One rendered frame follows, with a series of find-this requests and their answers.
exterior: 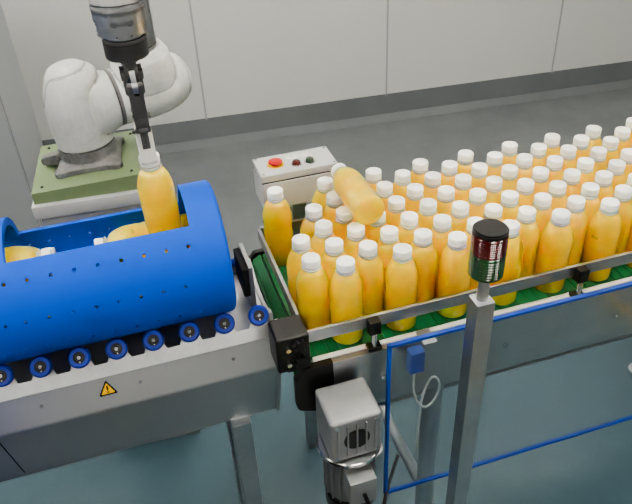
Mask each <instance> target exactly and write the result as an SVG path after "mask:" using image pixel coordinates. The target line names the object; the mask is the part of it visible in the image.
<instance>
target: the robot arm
mask: <svg viewBox="0 0 632 504"><path fill-rule="evenodd" d="M88 2H89V9H90V11H91V15H92V19H93V22H94V23H95V24H94V25H95V26H96V29H97V30H96V32H97V36H98V37H100V38H102V44H103V49H104V53H105V57H106V59H107V60H108V61H110V68H109V69H106V70H96V69H95V67H94V66H93V65H92V64H90V63H89V62H86V61H84V60H79V59H65V60H62V61H59V62H56V63H54V64H52V65H51V66H50V67H48V69H47V70H46V73H45V75H44V78H43V83H42V101H43V107H44V111H45V115H46V118H47V122H48V125H49V127H50V130H51V133H52V135H53V137H54V140H55V142H56V144H57V147H58V148H57V150H56V151H53V152H50V153H47V154H44V155H42V156H41V158H42V159H41V162H42V164H43V165H58V168H57V170H56V171H55V177H56V178H57V179H63V178H66V177H69V176H74V175H80V174H86V173H92V172H98V171H104V170H116V169H120V168H122V167H123V166H124V165H123V161H122V146H123V144H124V143H125V140H124V137H123V136H114V133H113V132H114V131H115V130H117V129H118V128H119V127H121V126H122V125H126V124H130V123H133V126H134V130H132V133H133V134H135V136H136V141H137V146H138V150H139V155H140V159H141V164H142V165H149V164H154V163H157V162H158V160H157V155H156V150H155V145H154V140H153V134H152V129H151V127H150V123H149V119H150V118H153V117H156V116H159V115H162V114H164V113H167V112H169V111H171V110H173V109H174V108H176V107H178V106H179V105H180V104H182V103H183V102H184V101H185V100H186V99H187V98H188V96H189V94H190V92H191V90H192V79H191V74H190V71H189V69H188V66H187V65H186V63H185V62H184V61H183V60H182V58H181V57H179V56H178V55H176V54H174V53H171V52H169V51H168V48H167V46H166V45H165V44H164V43H163V42H162V41H161V40H159V39H158V38H156V36H155V30H154V24H153V18H152V13H151V7H150V1H149V0H88Z"/></svg>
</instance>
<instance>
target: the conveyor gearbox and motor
mask: <svg viewBox="0 0 632 504"><path fill-rule="evenodd" d="M315 399H316V416H317V427H318V433H317V437H316V445H317V449H318V452H319V454H320V455H321V457H322V458H323V471H324V486H325V491H326V500H327V502H328V504H372V502H373V500H375V499H376V488H377V477H376V475H375V457H376V456H377V455H378V453H379V451H380V448H381V425H382V412H381V409H380V407H379V405H378V403H377V402H376V400H375V398H374V396H373V394H372V392H371V390H370V388H369V386H368V384H367V382H366V380H365V379H364V378H363V377H361V378H357V379H353V380H349V381H345V382H342V383H338V384H334V385H330V386H327V387H323V388H319V389H316V391H315Z"/></svg>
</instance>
